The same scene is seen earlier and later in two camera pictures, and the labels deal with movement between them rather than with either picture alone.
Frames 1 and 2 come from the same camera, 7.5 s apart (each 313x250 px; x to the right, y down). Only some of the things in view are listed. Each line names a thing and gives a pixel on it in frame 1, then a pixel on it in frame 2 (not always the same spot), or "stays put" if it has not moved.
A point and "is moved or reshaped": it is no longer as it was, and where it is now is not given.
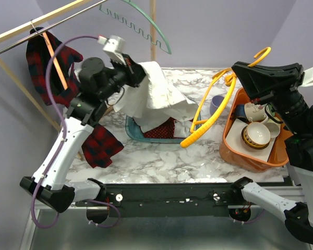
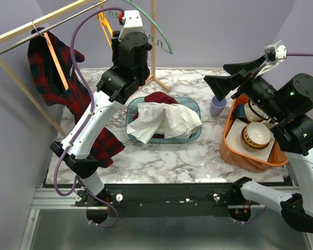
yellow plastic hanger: (196, 130) → (105, 24)
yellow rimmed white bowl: (256, 135) stays put
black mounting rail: (136, 200) stays put
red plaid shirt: (100, 148) stays put
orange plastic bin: (239, 159) stays put
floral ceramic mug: (255, 113) stays put
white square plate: (234, 138) stays put
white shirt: (156, 99) is moved or reshaped
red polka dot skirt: (166, 130) → (158, 97)
